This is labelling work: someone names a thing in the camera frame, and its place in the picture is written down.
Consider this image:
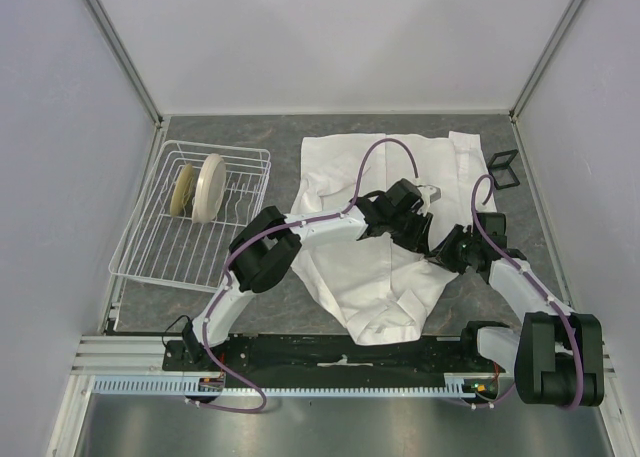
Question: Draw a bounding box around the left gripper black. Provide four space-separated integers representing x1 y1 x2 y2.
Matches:
387 208 433 257

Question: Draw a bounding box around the white shirt garment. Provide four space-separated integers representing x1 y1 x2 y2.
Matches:
291 132 487 346

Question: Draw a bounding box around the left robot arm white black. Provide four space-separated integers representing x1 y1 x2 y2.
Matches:
181 179 441 370

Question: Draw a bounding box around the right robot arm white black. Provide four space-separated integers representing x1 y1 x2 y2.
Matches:
426 212 604 409

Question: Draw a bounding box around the black square open case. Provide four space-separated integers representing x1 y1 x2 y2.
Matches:
487 149 521 191

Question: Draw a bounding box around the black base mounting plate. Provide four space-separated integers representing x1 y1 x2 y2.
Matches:
162 334 495 380

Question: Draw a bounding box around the cream plate large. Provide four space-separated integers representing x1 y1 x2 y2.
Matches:
192 153 226 224

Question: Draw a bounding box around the beige plate small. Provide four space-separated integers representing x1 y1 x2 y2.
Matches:
169 163 194 217

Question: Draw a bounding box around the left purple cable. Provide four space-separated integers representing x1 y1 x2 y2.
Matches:
184 137 422 415

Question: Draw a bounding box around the light blue cable duct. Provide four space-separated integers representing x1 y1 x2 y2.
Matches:
92 375 474 398

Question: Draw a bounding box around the white wire dish rack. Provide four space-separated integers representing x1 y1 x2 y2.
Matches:
109 140 271 292

